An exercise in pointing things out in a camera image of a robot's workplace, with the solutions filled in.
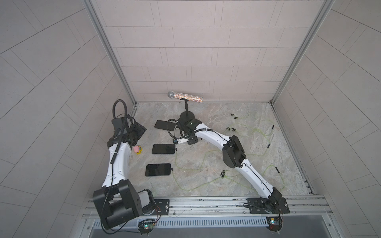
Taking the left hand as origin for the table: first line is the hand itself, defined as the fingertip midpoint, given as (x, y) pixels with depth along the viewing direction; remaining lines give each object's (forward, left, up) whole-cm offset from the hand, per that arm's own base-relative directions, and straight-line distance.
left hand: (144, 126), depth 83 cm
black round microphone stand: (+20, -23, -12) cm, 32 cm away
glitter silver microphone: (+19, -14, +7) cm, 25 cm away
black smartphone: (-5, -9, -17) cm, 20 cm away
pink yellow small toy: (-8, +5, -13) cm, 16 cm away
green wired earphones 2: (-18, -30, -16) cm, 39 cm away
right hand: (+5, -26, -18) cm, 32 cm away
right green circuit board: (-43, -67, -16) cm, 81 cm away
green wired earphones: (-22, -45, -15) cm, 52 cm away
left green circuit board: (-44, -8, -13) cm, 47 cm away
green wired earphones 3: (+19, -59, -15) cm, 64 cm away
